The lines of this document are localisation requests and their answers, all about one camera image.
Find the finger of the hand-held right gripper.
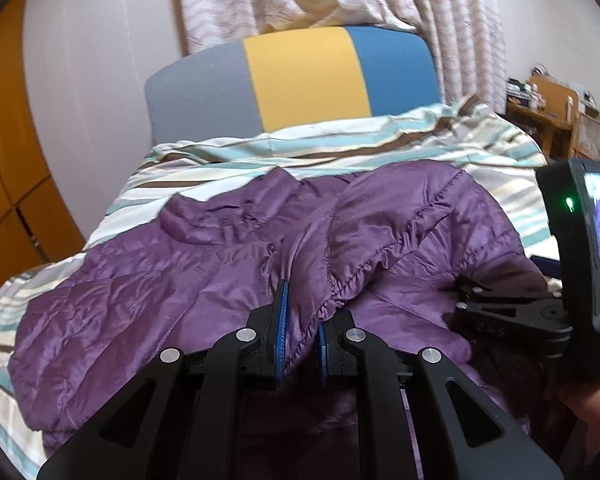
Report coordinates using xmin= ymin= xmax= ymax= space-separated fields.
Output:
xmin=452 ymin=276 xmax=576 ymax=359

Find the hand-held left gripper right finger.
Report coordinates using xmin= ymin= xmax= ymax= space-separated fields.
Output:
xmin=318 ymin=310 xmax=566 ymax=480

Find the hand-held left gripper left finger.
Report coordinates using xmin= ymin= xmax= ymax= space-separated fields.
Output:
xmin=37 ymin=280 xmax=291 ymax=480

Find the purple quilted jacket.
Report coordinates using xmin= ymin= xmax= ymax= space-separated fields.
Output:
xmin=7 ymin=160 xmax=563 ymax=480

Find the person's right forearm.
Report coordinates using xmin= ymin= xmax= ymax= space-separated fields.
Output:
xmin=555 ymin=377 xmax=600 ymax=461

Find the wooden bedside shelf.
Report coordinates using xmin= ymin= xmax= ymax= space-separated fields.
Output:
xmin=505 ymin=62 xmax=600 ymax=173

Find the striped bed cover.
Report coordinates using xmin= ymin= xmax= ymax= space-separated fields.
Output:
xmin=0 ymin=94 xmax=563 ymax=480

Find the grey yellow blue headboard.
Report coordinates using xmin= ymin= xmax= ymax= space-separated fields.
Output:
xmin=145 ymin=25 xmax=442 ymax=146

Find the pink patterned curtain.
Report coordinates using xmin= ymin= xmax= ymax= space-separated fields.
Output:
xmin=177 ymin=0 xmax=511 ymax=113

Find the wooden wardrobe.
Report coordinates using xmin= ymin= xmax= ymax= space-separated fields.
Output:
xmin=0 ymin=0 xmax=87 ymax=306

